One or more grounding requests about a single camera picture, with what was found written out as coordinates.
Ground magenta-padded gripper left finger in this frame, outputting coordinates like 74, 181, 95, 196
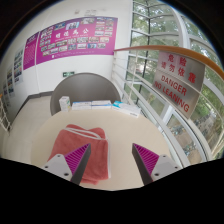
42, 143, 92, 185

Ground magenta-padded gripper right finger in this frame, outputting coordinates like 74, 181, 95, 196
131, 143, 182, 186

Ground coral pink towel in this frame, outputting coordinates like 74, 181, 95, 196
47, 123, 112, 185

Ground flat white blue box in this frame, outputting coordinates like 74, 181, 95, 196
71, 101, 93, 111
90, 99, 113, 110

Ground flat white teal box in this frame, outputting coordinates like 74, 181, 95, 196
111, 100, 142, 119

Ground small upright white box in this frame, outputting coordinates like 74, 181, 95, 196
58, 95, 72, 112

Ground grey tub chair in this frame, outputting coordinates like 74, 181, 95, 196
49, 72, 123, 117

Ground metal danger warning sign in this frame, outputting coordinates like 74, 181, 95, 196
152, 69, 201, 120

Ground short white stair railing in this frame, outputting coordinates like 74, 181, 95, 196
0, 93, 11, 133

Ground green exit sign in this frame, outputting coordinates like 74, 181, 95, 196
62, 70, 76, 78

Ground metal sign red characters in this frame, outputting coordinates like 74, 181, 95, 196
157, 50, 206, 93

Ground large magenta photo poster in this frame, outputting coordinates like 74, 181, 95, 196
35, 15, 119, 66

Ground narrow magenta text poster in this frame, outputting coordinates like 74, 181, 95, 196
22, 32, 40, 71

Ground white photo wall poster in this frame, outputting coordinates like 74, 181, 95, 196
5, 66, 16, 98
13, 48, 24, 84

